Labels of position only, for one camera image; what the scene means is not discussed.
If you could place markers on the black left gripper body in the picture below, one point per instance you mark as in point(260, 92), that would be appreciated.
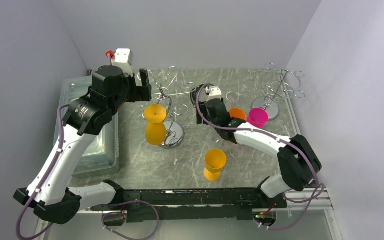
point(135, 92)

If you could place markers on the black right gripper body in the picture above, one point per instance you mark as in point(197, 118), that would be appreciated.
point(204, 112)

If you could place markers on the orange wine glass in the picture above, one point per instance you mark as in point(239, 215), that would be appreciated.
point(237, 113)

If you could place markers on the clear wine glass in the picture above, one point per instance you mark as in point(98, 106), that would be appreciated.
point(215, 141)
point(236, 151)

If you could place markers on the pink wine glass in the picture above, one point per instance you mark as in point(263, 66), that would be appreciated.
point(257, 117)

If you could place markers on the yellow-orange wine glass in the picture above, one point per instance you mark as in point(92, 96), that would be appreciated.
point(215, 161)

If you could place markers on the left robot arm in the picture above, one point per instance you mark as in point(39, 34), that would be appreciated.
point(49, 195)

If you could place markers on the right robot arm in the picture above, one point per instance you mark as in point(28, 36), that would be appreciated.
point(296, 159)

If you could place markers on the clear tumbler glass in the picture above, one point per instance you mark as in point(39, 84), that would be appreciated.
point(232, 100)

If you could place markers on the yellow wine glass left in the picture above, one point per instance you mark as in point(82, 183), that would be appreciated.
point(155, 131)

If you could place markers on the chrome wine glass rack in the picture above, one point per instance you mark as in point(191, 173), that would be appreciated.
point(174, 132)

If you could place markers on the clear plastic storage box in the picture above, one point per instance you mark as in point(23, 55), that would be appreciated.
point(102, 155)

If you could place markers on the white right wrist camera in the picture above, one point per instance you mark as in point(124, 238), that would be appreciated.
point(213, 92)

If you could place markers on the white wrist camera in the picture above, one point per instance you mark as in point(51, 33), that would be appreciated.
point(121, 58)
point(213, 92)

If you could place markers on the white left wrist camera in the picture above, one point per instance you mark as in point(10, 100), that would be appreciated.
point(121, 58)

